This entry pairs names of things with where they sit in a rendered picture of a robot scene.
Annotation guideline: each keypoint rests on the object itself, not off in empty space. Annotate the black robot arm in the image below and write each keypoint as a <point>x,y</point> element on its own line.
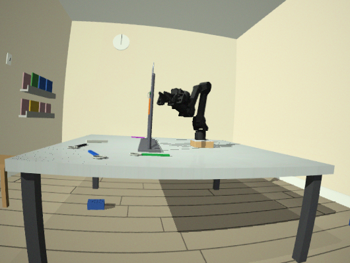
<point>188,108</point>

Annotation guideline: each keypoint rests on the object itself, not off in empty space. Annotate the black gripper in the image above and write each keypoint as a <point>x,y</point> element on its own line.
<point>172,99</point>

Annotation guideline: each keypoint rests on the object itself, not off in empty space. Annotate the blue block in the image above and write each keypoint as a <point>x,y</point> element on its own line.
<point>95,204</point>

